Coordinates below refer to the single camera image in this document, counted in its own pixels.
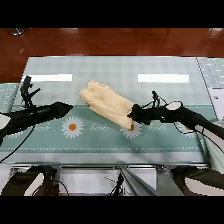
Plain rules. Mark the cream garment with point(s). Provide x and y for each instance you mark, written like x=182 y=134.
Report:
x=108 y=101

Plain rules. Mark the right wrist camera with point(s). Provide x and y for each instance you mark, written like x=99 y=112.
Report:
x=155 y=98

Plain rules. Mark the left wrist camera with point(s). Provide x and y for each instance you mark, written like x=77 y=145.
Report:
x=27 y=90

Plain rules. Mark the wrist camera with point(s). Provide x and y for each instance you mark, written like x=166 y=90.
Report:
x=155 y=98
x=27 y=90

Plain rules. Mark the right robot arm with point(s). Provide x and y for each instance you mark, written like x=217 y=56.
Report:
x=193 y=120

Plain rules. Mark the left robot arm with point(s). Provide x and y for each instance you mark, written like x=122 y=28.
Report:
x=23 y=118

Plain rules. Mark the silver frame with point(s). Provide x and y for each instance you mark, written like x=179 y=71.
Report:
x=133 y=178

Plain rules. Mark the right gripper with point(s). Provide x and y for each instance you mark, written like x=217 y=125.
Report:
x=139 y=114

